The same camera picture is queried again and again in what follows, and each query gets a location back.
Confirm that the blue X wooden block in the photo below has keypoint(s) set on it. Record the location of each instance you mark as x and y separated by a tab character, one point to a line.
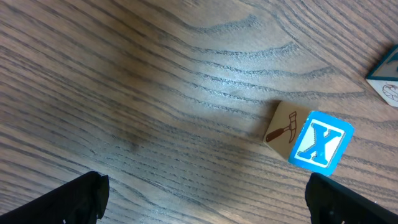
308	138

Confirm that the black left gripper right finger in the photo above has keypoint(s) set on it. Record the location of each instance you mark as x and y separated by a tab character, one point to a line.
330	202

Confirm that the wooden block yellow side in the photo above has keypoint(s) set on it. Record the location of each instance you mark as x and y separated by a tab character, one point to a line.
383	77

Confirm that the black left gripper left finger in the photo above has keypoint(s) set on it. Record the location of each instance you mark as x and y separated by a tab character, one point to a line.
82	200

